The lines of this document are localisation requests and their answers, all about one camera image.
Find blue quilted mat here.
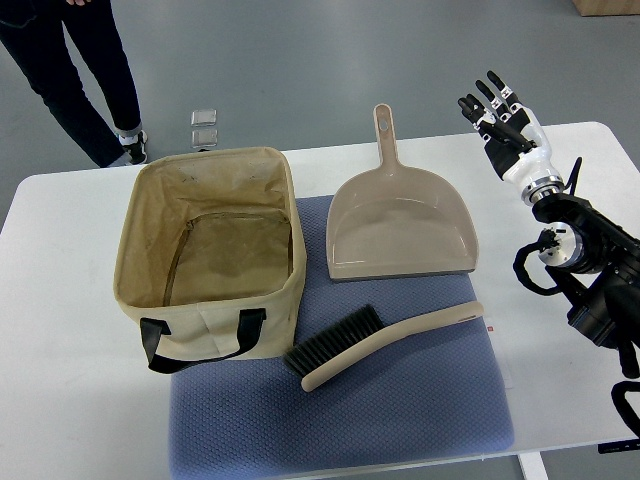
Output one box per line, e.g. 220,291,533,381
167,194,516,479

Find black white sneaker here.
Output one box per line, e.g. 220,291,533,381
108,130,148,168

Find black table control panel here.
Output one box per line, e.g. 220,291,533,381
597,439,640,454

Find upper floor socket cover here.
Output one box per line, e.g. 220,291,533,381
191,109,217,127

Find person in dark jeans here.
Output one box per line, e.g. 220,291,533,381
1,1,143,168

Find yellow fabric bag black handle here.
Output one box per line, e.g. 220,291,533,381
113,147,307,374

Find beige hand broom black bristles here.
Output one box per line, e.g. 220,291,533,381
283,301,484,392

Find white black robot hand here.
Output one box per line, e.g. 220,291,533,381
458,71,565,205

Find beige plastic dustpan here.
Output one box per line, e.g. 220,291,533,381
326,104,479,281

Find wooden box corner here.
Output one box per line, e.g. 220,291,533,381
572,0,640,17

